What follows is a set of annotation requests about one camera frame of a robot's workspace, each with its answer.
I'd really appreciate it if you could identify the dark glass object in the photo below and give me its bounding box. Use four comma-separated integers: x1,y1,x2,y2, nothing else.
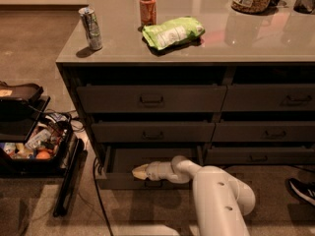
293,0,315,14

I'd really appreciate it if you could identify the black bin with items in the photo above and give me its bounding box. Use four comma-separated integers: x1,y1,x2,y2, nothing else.
0,112,73,176

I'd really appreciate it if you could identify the silver tall can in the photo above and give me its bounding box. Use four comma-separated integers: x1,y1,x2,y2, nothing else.
79,7,102,51

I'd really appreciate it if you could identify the green chip bag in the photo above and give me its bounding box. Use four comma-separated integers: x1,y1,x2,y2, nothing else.
142,17,205,51

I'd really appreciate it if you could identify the drawer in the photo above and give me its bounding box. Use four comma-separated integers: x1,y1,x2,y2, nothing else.
97,144,203,190
204,147,315,165
77,86,226,113
213,121,315,142
222,85,315,112
91,122,215,143

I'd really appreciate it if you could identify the black case lid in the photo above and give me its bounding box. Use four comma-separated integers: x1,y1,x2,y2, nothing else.
0,82,43,105

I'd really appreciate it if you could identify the orange fruit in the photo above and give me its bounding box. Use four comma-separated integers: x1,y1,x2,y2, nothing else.
36,151,50,159

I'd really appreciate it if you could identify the black sneaker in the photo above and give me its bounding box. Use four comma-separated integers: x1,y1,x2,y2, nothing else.
288,178,315,207

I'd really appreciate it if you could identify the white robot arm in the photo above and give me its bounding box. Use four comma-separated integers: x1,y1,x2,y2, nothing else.
132,155,256,236

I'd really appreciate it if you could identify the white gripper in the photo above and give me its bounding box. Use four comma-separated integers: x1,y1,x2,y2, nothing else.
132,161,178,182

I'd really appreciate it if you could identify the orange soda can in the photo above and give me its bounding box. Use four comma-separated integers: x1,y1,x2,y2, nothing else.
140,0,157,27

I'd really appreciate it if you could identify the dark grey drawer cabinet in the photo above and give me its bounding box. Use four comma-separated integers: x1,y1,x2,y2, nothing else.
55,0,315,167

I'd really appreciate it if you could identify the black floor bar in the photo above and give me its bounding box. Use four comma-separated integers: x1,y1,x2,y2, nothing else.
53,139,84,217

